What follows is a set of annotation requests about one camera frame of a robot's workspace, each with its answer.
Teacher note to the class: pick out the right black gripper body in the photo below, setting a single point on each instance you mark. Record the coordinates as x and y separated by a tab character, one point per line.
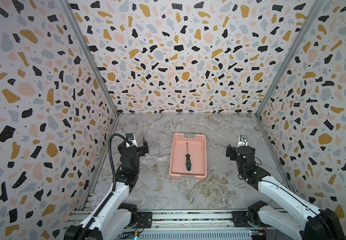
231	151

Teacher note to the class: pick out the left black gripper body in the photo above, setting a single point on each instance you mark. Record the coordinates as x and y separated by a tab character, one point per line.
137	153

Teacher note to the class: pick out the pink perforated plastic bin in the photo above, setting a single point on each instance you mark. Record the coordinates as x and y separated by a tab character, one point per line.
198	152

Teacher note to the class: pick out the green black handled screwdriver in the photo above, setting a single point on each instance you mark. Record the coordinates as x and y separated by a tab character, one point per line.
188	159

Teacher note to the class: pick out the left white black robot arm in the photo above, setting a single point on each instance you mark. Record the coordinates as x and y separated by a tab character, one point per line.
113	215

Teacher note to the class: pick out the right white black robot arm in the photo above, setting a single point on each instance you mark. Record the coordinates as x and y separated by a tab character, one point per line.
301	221

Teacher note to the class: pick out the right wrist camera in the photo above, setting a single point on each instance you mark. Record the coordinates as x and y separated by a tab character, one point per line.
243	140

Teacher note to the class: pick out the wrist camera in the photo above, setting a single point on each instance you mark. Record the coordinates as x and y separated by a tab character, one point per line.
130	137
243	140

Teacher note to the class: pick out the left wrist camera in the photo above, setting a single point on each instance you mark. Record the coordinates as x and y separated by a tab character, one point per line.
130	137

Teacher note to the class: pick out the right aluminium corner post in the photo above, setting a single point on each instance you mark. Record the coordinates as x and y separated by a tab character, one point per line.
312	15

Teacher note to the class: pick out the aluminium corner post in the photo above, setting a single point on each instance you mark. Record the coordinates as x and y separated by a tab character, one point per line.
65	6
312	15

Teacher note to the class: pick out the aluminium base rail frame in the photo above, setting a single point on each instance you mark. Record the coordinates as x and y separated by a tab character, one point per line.
193	225

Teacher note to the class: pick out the left aluminium corner post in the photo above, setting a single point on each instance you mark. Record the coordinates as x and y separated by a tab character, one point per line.
65	6

